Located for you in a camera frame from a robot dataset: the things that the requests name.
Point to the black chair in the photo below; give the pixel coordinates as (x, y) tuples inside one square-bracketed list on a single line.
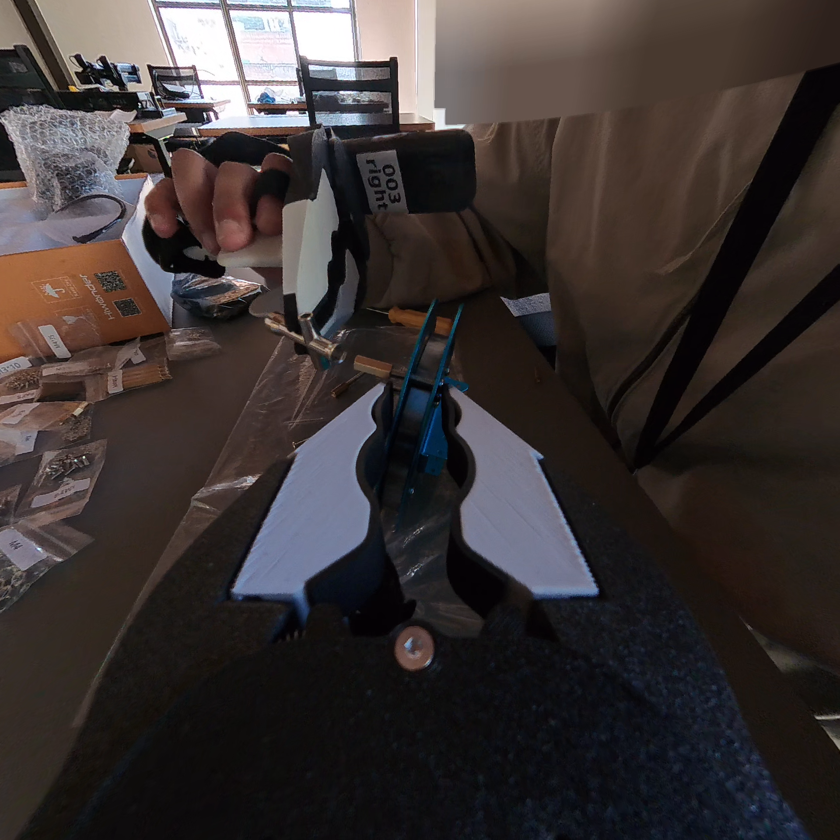
[(348, 69)]

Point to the person's right forearm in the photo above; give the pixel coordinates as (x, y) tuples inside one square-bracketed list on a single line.
[(433, 256)]

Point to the person's right hand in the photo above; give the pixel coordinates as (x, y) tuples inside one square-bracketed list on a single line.
[(223, 203)]

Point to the blue metal disc assembly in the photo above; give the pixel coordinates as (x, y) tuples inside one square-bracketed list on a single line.
[(431, 453)]

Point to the white foam insert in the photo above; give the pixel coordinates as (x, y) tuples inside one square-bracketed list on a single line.
[(26, 223)]

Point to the silver cross wrench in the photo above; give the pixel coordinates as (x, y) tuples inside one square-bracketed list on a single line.
[(315, 341)]

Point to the pile of small hardware bags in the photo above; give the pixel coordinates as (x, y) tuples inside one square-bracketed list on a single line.
[(62, 472)]

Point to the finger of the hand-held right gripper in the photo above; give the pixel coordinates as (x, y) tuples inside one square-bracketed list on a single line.
[(308, 256), (346, 295)]

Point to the orange cardboard box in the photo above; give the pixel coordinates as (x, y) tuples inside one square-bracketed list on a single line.
[(39, 295)]

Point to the bubble wrap bundle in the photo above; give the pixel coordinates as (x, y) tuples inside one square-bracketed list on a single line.
[(59, 151)]

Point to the large paned window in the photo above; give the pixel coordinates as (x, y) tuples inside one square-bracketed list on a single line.
[(262, 39)]

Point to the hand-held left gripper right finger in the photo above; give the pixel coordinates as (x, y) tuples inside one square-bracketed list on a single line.
[(525, 518)]

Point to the dark bag of parts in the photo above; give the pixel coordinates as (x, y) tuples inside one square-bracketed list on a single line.
[(216, 298)]

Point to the clear plastic bag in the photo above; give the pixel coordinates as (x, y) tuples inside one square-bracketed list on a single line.
[(282, 420)]

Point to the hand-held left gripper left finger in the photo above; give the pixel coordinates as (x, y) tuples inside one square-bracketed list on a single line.
[(308, 518)]

